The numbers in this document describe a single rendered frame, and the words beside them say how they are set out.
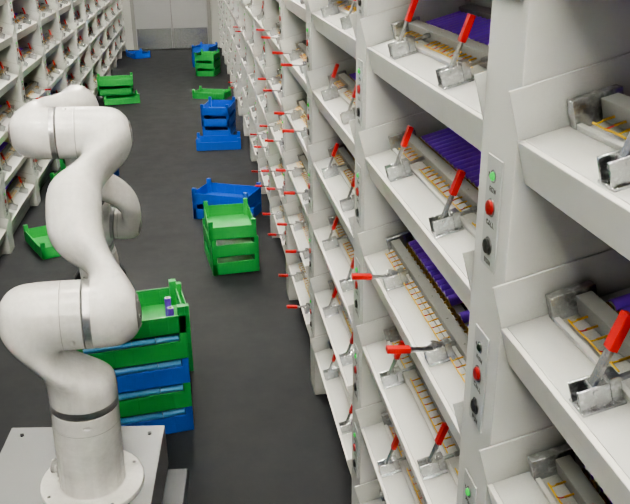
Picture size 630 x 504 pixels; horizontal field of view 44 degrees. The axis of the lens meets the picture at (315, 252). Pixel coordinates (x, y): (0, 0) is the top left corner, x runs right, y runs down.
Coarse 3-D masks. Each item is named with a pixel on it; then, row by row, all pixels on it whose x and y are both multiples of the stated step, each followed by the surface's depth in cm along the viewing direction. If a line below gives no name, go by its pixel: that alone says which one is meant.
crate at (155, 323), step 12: (156, 288) 232; (168, 288) 233; (144, 300) 232; (156, 300) 233; (144, 312) 229; (156, 312) 229; (180, 312) 215; (144, 324) 214; (156, 324) 215; (168, 324) 216; (180, 324) 217; (144, 336) 215; (156, 336) 216
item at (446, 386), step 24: (360, 240) 153; (384, 240) 153; (408, 240) 152; (384, 264) 148; (384, 288) 140; (408, 288) 137; (408, 312) 130; (456, 312) 126; (408, 336) 123; (432, 336) 121; (456, 360) 114; (432, 384) 110; (456, 384) 109; (456, 408) 97; (456, 432) 102
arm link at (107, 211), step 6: (102, 204) 189; (108, 204) 190; (102, 210) 188; (108, 210) 190; (114, 210) 193; (108, 216) 191; (108, 222) 191; (108, 228) 191; (108, 234) 192; (108, 240) 196; (108, 246) 197
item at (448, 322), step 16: (400, 240) 150; (400, 256) 144; (416, 272) 137; (432, 288) 130; (416, 304) 130; (432, 304) 125; (432, 320) 123; (448, 320) 120; (448, 336) 118; (464, 336) 114; (464, 352) 111
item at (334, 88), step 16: (336, 64) 193; (352, 64) 210; (320, 80) 210; (336, 80) 209; (352, 80) 197; (320, 96) 202; (336, 96) 196; (352, 96) 170; (336, 112) 183; (352, 112) 170; (336, 128) 180; (352, 128) 154; (352, 144) 160
